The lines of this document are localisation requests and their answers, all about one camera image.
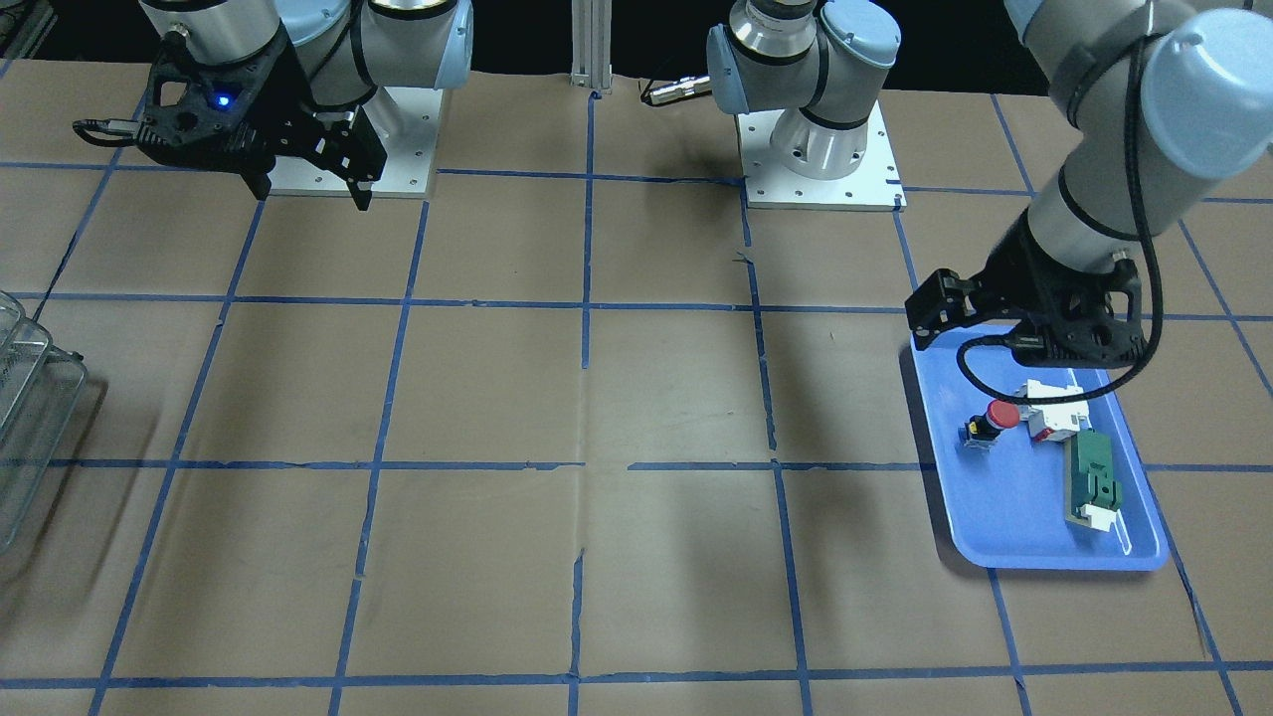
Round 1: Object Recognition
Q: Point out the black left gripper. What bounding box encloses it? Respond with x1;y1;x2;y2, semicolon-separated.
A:
904;214;1147;369

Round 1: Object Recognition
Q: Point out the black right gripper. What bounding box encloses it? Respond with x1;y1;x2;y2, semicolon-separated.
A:
132;25;387;211

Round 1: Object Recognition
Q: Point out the red emergency stop button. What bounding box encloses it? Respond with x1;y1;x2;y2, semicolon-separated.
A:
960;399;1021;451

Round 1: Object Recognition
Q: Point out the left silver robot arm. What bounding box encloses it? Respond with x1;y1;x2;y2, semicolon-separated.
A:
705;1;1272;368

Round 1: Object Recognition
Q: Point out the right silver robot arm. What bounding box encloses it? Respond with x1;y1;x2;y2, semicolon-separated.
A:
127;1;474;210

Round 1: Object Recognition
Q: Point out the white red circuit breaker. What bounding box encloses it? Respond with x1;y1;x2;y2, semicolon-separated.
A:
1015;378;1091;445

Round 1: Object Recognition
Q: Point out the blue plastic tray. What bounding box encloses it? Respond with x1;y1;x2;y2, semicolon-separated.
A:
906;324;1170;571

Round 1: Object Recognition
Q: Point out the green terminal block module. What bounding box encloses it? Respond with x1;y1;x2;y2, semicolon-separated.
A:
1064;428;1123;533

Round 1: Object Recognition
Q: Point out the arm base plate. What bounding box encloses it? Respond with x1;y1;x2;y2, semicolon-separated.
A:
735;103;908;211
270;87;449;200

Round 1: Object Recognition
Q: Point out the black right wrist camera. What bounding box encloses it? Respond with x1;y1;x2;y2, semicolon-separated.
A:
73;64;252;168

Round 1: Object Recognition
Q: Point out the aluminium frame post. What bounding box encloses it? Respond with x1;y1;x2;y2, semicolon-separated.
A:
570;0;614;94

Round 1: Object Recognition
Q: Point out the wire mesh shelf basket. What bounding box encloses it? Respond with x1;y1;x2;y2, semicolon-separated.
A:
1;293;88;553

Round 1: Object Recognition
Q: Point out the silver cable connector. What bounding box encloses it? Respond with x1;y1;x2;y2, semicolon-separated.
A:
639;76;712;107

